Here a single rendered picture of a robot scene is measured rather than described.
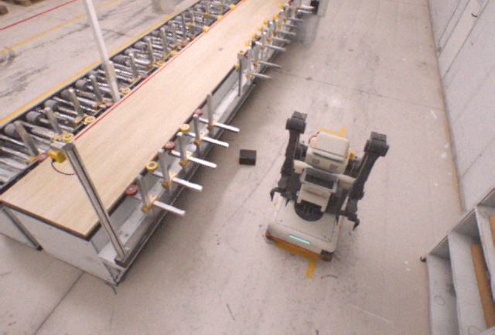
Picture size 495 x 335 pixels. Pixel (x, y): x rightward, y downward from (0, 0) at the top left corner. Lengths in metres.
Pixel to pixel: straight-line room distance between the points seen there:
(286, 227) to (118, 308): 1.51
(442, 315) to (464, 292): 0.38
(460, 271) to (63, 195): 2.89
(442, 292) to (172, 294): 2.21
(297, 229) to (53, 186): 1.94
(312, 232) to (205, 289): 1.03
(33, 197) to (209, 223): 1.48
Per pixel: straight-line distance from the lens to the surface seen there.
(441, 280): 3.24
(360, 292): 3.03
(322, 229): 2.87
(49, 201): 2.45
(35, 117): 3.33
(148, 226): 2.34
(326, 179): 2.19
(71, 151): 1.50
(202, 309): 2.78
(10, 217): 2.97
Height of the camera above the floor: 2.64
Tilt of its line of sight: 44 degrees down
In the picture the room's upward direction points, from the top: 4 degrees clockwise
